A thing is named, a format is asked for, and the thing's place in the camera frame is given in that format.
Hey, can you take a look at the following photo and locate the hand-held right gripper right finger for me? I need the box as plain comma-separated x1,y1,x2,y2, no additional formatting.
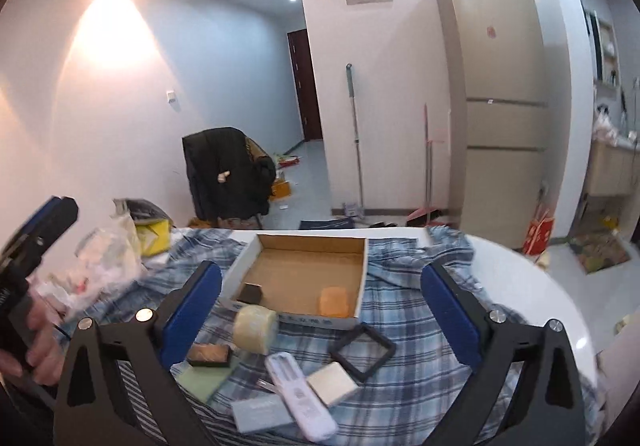
420,260,588,446

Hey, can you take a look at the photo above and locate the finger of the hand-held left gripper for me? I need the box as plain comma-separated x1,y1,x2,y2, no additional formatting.
14,196,80,277

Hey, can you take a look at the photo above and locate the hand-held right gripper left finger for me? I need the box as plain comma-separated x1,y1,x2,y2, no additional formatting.
52,260,223,446

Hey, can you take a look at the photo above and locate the long black box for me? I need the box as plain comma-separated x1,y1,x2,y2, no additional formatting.
186,343,235,368

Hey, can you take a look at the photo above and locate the green pouch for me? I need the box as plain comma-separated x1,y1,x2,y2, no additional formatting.
177,357,238,403

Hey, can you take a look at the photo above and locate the grey-blue box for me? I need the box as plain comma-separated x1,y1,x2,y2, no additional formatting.
231,393,296,434

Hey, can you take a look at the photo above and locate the white square box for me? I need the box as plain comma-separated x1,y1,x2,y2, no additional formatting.
306,362,360,408

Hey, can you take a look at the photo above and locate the white remote control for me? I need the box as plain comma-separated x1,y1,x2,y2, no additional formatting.
264,352,337,443

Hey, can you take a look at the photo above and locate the person's left hand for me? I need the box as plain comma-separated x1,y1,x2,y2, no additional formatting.
0,299,68,386

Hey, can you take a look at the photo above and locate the small black box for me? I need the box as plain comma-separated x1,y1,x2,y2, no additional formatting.
237,282,265,305

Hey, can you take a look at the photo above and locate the blue plaid cloth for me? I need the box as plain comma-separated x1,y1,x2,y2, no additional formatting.
65,225,601,446

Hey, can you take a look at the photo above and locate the clear plastic bag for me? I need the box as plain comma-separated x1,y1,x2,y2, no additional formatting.
30,213,146,322

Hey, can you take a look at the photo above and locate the yellow bag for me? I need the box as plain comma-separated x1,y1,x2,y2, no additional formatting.
135,219,173,257

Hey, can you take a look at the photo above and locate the dark grey bag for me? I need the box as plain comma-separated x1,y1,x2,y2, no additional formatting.
114,197,168,222

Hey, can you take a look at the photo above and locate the orange soap box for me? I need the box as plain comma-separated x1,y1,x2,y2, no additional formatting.
318,286,351,318

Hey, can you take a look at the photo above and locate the red box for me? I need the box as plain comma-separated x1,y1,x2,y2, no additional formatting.
522,206,556,256

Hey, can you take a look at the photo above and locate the black jacket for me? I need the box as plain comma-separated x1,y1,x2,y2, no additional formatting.
182,127,277,222

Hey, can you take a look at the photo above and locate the dark doormat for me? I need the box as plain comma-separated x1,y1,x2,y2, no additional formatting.
299,219,356,230

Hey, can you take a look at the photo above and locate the patterned floor mat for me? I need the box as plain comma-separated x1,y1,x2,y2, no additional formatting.
570,231,632,274

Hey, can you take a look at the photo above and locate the pink broom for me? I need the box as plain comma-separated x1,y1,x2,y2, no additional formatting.
406,102,447,222

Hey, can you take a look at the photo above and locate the wooden chair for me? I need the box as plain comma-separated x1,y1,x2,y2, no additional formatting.
244,135,275,229

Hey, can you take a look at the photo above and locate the beige vanity cabinet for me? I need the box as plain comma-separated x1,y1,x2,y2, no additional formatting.
582,136,640,199

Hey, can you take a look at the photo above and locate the beige refrigerator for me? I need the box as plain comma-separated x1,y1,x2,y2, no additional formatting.
432,0,551,249

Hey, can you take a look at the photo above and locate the pink plastic bag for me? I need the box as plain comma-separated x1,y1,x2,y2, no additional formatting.
592,104,621,142

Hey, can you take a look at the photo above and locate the dark brown door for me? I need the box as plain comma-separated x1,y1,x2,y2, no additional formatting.
287,29,323,143

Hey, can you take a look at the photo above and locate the black square frame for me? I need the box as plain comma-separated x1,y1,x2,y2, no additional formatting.
327,323,397,383

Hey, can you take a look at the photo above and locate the grey mop handle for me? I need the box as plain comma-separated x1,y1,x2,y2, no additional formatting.
332,62,367,219

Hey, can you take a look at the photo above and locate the wall mirror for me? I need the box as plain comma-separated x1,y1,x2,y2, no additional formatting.
584,9,601,82

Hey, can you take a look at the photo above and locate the wall niche shelf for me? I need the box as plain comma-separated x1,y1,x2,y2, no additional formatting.
597,19,621,87

